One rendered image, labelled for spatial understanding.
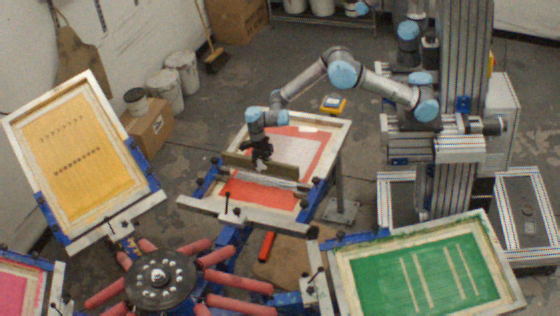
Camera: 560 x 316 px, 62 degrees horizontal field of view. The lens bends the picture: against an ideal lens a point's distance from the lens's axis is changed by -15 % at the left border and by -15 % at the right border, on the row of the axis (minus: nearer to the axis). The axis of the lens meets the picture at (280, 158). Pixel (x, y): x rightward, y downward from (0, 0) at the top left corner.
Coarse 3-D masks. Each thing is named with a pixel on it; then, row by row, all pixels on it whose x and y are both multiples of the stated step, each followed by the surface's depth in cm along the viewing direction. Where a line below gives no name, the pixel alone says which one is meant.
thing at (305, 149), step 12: (300, 132) 302; (312, 132) 300; (324, 132) 299; (300, 144) 294; (312, 144) 293; (324, 144) 292; (288, 156) 288; (300, 156) 287; (312, 156) 286; (300, 168) 280; (312, 168) 279; (300, 180) 274; (264, 192) 271; (276, 192) 270; (288, 192) 269; (264, 204) 265; (276, 204) 264; (288, 204) 263
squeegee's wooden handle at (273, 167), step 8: (224, 152) 268; (224, 160) 270; (232, 160) 267; (240, 160) 265; (248, 160) 262; (248, 168) 267; (272, 168) 259; (280, 168) 257; (288, 168) 255; (296, 168) 254; (288, 176) 259; (296, 176) 256
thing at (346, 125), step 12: (264, 108) 317; (300, 120) 309; (312, 120) 305; (324, 120) 302; (336, 120) 300; (348, 120) 299; (240, 132) 303; (348, 132) 295; (336, 144) 285; (336, 156) 280; (324, 168) 273; (216, 180) 280; (240, 204) 262; (276, 216) 253; (288, 216) 252
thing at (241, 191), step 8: (272, 128) 308; (280, 128) 307; (288, 128) 306; (296, 128) 305; (272, 136) 302; (280, 136) 301; (288, 136) 301; (272, 144) 297; (280, 144) 296; (288, 144) 296; (248, 152) 295; (280, 152) 292; (272, 160) 287; (232, 176) 282; (232, 184) 278; (240, 184) 277; (248, 184) 276; (256, 184) 276; (224, 192) 274; (232, 192) 274; (240, 192) 273; (248, 192) 272; (256, 192) 271; (240, 200) 269; (248, 200) 268
